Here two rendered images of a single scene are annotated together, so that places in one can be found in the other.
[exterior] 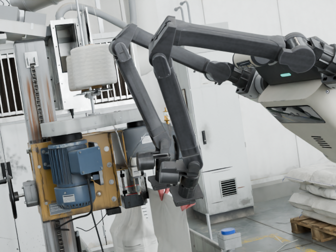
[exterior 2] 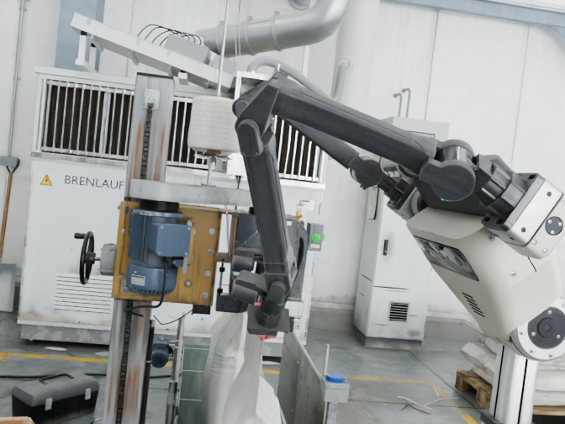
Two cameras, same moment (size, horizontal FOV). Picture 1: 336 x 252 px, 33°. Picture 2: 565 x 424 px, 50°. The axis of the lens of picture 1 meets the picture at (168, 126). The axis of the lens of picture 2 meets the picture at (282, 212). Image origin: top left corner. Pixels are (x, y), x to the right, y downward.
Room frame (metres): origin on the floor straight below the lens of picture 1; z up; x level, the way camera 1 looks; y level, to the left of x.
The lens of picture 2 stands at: (0.42, -0.26, 1.46)
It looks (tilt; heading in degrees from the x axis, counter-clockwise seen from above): 3 degrees down; 9
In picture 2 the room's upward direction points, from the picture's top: 6 degrees clockwise
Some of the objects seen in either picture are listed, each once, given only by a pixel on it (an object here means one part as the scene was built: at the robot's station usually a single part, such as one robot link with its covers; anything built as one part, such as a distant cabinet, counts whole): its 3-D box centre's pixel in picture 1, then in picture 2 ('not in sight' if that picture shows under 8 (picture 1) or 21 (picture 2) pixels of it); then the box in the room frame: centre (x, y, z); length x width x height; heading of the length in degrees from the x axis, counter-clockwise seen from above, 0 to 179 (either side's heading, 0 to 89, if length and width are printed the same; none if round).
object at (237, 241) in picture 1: (229, 239); (334, 389); (2.37, -0.19, 0.81); 0.08 x 0.08 x 0.06; 17
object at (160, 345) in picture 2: not in sight; (163, 352); (3.90, 0.91, 0.35); 0.30 x 0.15 x 0.15; 17
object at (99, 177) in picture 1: (89, 162); (183, 242); (2.26, 0.33, 1.23); 0.28 x 0.07 x 0.16; 17
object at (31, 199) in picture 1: (29, 193); (108, 259); (2.33, 0.61, 1.14); 0.11 x 0.06 x 0.11; 17
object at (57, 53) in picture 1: (67, 66); (245, 127); (4.77, 0.76, 1.82); 0.51 x 0.27 x 0.71; 17
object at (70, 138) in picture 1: (66, 138); (159, 204); (2.17, 0.39, 1.35); 0.12 x 0.12 x 0.04
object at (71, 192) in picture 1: (72, 174); (154, 251); (2.17, 0.39, 1.21); 0.15 x 0.15 x 0.25
